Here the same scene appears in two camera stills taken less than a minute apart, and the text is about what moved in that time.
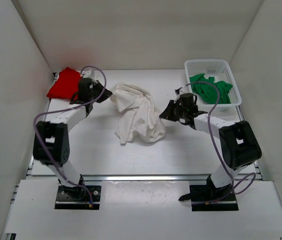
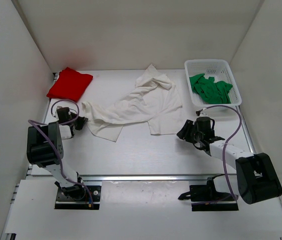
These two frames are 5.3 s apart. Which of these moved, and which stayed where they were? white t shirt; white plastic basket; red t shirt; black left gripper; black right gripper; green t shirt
Moved: black right gripper; white t shirt; black left gripper
Stayed: green t shirt; red t shirt; white plastic basket
